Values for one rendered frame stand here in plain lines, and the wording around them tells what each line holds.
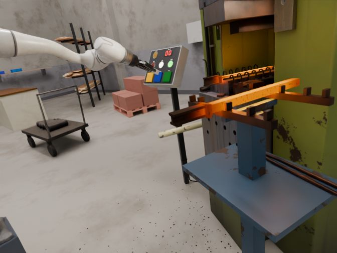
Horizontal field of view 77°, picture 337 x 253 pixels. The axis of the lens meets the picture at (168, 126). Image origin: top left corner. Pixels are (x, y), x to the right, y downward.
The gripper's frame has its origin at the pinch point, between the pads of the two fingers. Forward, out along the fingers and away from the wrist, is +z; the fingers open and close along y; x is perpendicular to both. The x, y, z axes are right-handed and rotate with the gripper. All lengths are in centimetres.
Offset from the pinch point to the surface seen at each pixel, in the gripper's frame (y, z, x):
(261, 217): 95, -29, -52
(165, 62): -6.2, 12.3, 11.3
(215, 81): 45.8, 6.8, -4.8
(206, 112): 81, -42, -30
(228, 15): 54, -7, 22
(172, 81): 6.4, 12.4, -3.1
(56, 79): -914, 176, 64
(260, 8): 62, 6, 31
